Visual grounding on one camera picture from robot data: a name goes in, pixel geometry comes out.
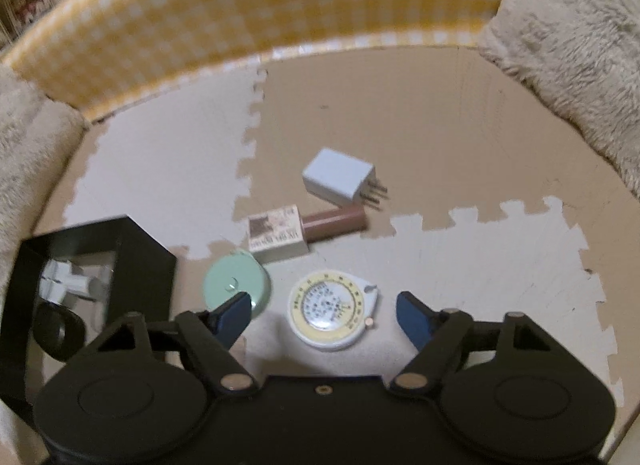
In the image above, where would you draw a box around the white charger plug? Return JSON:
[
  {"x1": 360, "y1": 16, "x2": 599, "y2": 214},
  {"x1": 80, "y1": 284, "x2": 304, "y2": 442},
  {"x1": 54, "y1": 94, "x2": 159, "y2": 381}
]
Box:
[{"x1": 301, "y1": 147, "x2": 389, "y2": 209}]

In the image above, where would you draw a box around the black oval case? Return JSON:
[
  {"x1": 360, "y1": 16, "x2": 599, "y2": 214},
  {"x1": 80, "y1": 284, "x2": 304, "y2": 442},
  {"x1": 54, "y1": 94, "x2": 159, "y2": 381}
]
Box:
[{"x1": 31, "y1": 302, "x2": 87, "y2": 362}]

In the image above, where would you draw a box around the black box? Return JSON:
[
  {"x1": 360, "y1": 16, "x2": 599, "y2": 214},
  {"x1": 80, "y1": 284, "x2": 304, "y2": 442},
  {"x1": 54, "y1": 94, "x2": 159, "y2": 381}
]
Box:
[{"x1": 0, "y1": 215, "x2": 178, "y2": 413}]

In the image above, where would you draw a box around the doll display case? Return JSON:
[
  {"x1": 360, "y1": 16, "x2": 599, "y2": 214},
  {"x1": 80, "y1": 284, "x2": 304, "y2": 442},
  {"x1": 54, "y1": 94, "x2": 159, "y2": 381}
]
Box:
[{"x1": 0, "y1": 0, "x2": 51, "y2": 40}]

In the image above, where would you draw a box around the fluffy white pillow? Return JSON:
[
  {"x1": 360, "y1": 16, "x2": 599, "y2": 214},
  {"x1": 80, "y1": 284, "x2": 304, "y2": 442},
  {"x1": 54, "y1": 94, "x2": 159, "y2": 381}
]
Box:
[
  {"x1": 477, "y1": 0, "x2": 640, "y2": 202},
  {"x1": 0, "y1": 65, "x2": 85, "y2": 266}
]

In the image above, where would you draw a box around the white foam mat tile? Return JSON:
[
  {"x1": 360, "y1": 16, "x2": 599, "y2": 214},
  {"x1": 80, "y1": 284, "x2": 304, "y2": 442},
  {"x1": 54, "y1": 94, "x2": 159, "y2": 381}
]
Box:
[
  {"x1": 62, "y1": 65, "x2": 268, "y2": 268},
  {"x1": 250, "y1": 195, "x2": 628, "y2": 413}
]

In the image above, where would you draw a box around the small printed cardboard box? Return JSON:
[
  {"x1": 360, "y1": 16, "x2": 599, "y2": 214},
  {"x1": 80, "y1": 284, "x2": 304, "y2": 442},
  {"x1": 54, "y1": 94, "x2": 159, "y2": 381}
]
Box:
[{"x1": 248, "y1": 204, "x2": 309, "y2": 264}]

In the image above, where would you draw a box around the mint round case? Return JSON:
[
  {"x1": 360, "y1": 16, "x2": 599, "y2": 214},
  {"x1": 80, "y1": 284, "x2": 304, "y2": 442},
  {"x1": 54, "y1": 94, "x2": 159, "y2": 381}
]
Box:
[{"x1": 202, "y1": 250, "x2": 273, "y2": 320}]

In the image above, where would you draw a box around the yellow gingham blanket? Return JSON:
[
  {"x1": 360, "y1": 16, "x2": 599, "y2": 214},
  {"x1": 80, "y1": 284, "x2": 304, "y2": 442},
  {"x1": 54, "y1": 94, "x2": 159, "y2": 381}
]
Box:
[{"x1": 0, "y1": 0, "x2": 531, "y2": 124}]

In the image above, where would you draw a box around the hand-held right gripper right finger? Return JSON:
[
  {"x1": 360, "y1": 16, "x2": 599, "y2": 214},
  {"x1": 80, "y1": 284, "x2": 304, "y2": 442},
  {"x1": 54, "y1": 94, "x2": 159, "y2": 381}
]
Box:
[{"x1": 391, "y1": 291, "x2": 551, "y2": 397}]

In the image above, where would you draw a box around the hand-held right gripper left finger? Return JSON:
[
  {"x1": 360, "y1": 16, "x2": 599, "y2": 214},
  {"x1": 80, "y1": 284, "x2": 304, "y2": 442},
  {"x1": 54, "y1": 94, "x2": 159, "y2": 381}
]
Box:
[{"x1": 100, "y1": 291, "x2": 258, "y2": 397}]

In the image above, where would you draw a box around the round white yellow tape measure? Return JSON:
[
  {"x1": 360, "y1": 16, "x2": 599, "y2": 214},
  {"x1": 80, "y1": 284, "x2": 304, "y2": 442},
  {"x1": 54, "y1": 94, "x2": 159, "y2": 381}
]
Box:
[{"x1": 287, "y1": 270, "x2": 382, "y2": 350}]

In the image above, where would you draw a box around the white plastic hand tool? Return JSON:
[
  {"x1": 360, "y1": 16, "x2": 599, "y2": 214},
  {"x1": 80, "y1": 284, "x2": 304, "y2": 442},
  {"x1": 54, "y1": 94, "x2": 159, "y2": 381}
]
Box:
[{"x1": 39, "y1": 257, "x2": 108, "y2": 303}]

